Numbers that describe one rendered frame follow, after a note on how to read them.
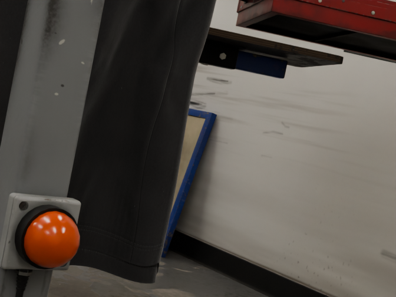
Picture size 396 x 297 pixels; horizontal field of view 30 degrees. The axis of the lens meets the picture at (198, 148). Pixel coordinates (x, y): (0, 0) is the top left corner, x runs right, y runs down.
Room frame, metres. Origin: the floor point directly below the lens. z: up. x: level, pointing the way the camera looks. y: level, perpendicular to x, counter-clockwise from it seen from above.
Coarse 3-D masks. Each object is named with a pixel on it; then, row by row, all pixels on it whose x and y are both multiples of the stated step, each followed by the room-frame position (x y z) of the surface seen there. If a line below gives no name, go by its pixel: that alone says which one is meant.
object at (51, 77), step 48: (48, 0) 0.49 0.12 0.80; (96, 0) 0.51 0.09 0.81; (48, 48) 0.49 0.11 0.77; (48, 96) 0.50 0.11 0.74; (48, 144) 0.50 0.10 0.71; (0, 192) 0.51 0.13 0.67; (48, 192) 0.50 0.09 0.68; (0, 240) 0.50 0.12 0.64; (0, 288) 0.49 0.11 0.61; (48, 288) 0.51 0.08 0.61
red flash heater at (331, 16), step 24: (264, 0) 1.91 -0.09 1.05; (288, 0) 1.81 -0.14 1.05; (312, 0) 1.82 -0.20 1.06; (336, 0) 1.83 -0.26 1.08; (360, 0) 1.84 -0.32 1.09; (384, 0) 1.84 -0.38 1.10; (240, 24) 2.19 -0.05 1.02; (264, 24) 2.19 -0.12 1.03; (288, 24) 2.09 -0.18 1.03; (312, 24) 1.99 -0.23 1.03; (336, 24) 1.83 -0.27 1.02; (360, 24) 1.84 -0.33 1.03; (384, 24) 1.85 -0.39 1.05; (360, 48) 2.28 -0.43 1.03; (384, 48) 2.19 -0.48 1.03
